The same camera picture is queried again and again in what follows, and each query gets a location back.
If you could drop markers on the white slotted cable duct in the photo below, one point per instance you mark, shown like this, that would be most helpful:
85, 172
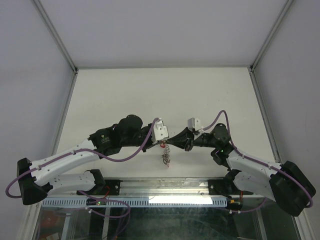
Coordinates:
169, 201

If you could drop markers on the aluminium frame post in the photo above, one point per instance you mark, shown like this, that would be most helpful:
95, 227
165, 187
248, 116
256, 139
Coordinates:
272, 32
54, 34

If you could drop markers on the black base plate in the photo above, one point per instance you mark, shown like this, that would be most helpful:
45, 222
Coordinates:
221, 186
110, 188

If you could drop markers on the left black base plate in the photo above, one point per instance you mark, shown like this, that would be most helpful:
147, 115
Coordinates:
110, 188

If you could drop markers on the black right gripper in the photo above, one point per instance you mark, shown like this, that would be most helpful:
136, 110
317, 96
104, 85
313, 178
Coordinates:
184, 139

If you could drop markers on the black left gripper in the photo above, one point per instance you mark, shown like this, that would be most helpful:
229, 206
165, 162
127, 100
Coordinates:
150, 144

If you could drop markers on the aluminium mounting rail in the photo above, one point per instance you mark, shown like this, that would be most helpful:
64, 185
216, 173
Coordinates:
162, 185

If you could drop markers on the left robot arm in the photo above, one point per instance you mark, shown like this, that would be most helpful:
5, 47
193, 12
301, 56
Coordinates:
40, 178

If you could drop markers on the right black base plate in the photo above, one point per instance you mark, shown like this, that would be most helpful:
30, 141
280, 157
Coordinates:
221, 186

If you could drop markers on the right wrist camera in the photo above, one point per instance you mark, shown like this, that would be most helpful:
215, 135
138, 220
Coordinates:
194, 124

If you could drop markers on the right aluminium frame post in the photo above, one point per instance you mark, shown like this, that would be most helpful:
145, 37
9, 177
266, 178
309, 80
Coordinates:
272, 32

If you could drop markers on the left aluminium frame post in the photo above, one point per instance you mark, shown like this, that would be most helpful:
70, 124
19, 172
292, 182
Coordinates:
54, 34

